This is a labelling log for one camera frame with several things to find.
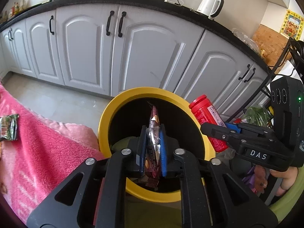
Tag yellow rimmed trash bin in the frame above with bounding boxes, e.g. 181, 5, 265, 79
98, 87, 215, 203

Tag dark green snack packet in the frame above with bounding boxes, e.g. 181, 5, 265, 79
0, 114, 19, 142

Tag red cylindrical can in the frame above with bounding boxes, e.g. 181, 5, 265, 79
189, 95, 228, 153

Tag person's right hand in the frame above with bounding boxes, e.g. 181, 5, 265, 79
254, 165, 298, 197

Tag black countertop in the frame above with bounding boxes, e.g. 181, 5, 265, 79
1, 0, 268, 72

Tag white lower cabinets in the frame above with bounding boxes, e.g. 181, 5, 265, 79
1, 4, 266, 119

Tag pink fleece blanket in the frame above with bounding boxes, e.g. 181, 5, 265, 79
1, 86, 104, 223

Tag green vegetables bag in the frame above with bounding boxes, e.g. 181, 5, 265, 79
241, 105, 273, 127

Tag yellow wall poster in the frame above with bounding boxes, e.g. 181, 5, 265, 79
280, 10, 303, 40

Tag white electric kettle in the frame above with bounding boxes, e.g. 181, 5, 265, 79
196, 0, 224, 19

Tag green cushion seat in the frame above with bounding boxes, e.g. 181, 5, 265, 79
125, 168, 303, 227

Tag brown snack bar wrapper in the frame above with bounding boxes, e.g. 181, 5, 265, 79
142, 105, 161, 191

